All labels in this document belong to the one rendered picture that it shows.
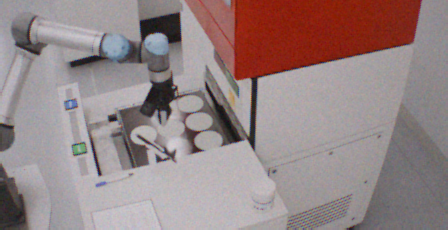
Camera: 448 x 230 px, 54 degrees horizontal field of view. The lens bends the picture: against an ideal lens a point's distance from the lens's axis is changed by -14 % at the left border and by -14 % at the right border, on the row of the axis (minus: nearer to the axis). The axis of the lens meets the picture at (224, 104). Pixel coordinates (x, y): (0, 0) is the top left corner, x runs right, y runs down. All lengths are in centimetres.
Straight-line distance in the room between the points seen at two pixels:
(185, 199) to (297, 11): 67
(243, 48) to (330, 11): 31
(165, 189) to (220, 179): 18
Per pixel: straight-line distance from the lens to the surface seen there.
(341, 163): 213
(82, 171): 172
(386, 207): 289
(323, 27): 160
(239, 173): 164
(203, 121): 192
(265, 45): 153
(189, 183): 162
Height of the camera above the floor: 219
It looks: 41 degrees down
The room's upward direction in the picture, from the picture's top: straight up
